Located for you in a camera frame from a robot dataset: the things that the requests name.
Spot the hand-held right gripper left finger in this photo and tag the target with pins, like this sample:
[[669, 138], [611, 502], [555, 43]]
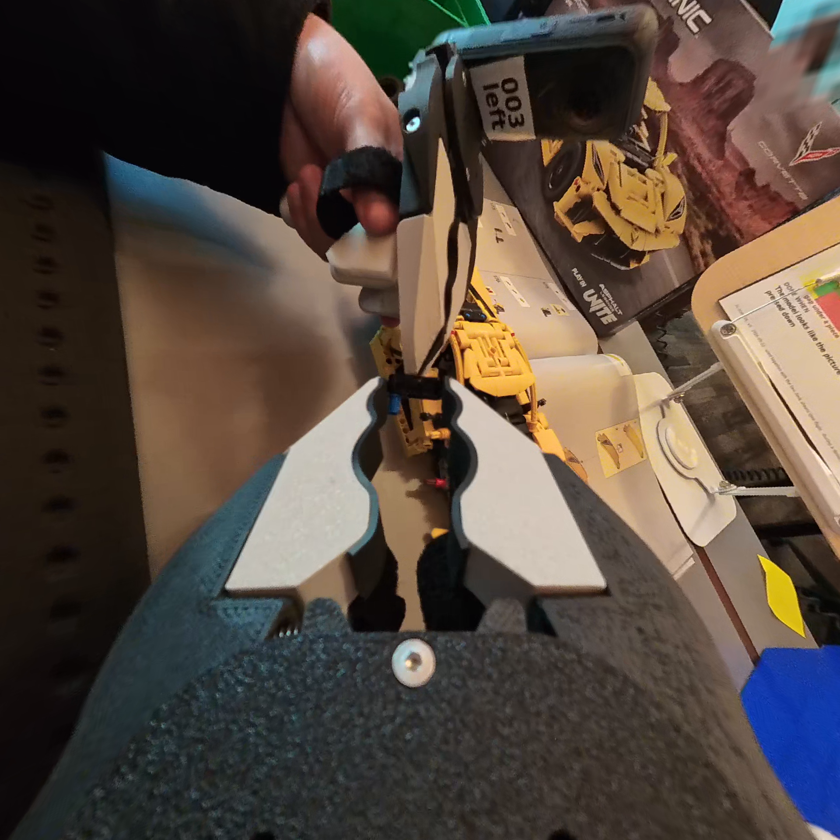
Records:
[[295, 518]]

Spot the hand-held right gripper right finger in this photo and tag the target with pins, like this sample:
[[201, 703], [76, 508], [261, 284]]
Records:
[[531, 518]]

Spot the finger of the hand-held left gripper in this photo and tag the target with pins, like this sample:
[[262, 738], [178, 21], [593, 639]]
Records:
[[426, 275], [467, 262]]

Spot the yellow toy brick car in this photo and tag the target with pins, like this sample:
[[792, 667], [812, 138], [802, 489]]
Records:
[[489, 361]]

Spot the black brick beam piece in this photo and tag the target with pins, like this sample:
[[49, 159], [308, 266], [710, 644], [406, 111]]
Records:
[[417, 384]]

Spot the small blue brick pin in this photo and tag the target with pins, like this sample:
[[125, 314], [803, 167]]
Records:
[[394, 402]]

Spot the instruction booklet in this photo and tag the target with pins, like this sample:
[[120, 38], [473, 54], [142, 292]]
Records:
[[590, 394]]

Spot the person's left forearm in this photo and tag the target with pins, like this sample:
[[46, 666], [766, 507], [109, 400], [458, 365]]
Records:
[[164, 79]]

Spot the grey desk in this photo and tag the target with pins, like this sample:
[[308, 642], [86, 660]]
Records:
[[216, 341]]

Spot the person's left hand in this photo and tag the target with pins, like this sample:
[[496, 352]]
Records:
[[328, 111]]

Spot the green storage bin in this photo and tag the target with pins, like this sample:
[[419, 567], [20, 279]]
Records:
[[394, 33]]

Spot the toy car box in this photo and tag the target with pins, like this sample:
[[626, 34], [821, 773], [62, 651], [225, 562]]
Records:
[[722, 131]]

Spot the wooden sign board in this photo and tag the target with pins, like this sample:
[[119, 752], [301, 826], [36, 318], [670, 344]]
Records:
[[709, 289]]

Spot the perforated grey panel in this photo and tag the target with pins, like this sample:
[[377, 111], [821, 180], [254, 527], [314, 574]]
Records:
[[59, 426]]

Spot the yellow paper note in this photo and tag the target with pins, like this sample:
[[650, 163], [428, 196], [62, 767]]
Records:
[[781, 594]]

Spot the white paper notice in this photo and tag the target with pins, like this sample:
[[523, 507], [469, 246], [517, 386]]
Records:
[[781, 328]]

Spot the blue storage bin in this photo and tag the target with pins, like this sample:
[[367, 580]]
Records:
[[800, 722]]

